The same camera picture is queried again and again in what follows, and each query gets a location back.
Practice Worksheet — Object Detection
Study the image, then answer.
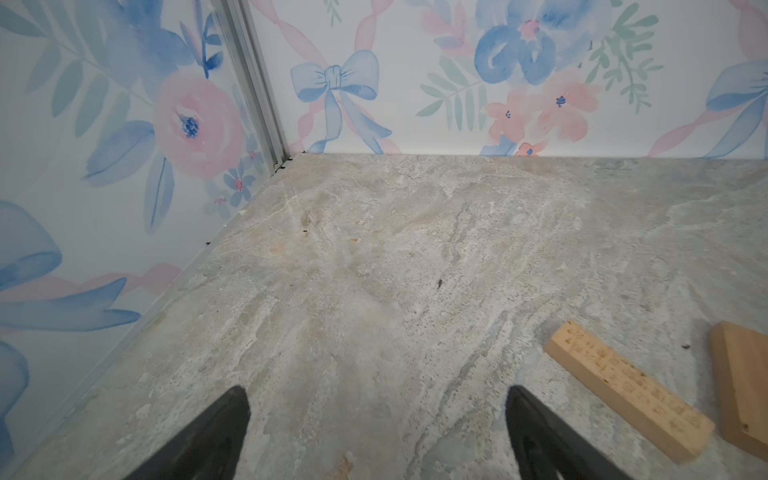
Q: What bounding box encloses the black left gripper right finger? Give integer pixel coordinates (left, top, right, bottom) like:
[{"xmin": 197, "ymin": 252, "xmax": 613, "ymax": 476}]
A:
[{"xmin": 505, "ymin": 385, "xmax": 630, "ymax": 480}]

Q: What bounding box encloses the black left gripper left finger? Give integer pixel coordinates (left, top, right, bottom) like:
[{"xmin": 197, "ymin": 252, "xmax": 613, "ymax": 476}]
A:
[{"xmin": 127, "ymin": 385, "xmax": 251, "ymax": 479}]

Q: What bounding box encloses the plain wooden block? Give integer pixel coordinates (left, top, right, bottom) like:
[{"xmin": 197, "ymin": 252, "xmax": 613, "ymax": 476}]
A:
[{"xmin": 709, "ymin": 322, "xmax": 767, "ymax": 461}]

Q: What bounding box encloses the aluminium corner post left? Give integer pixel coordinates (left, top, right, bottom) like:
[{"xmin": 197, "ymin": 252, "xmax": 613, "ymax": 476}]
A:
[{"xmin": 213, "ymin": 0, "xmax": 291, "ymax": 171}]

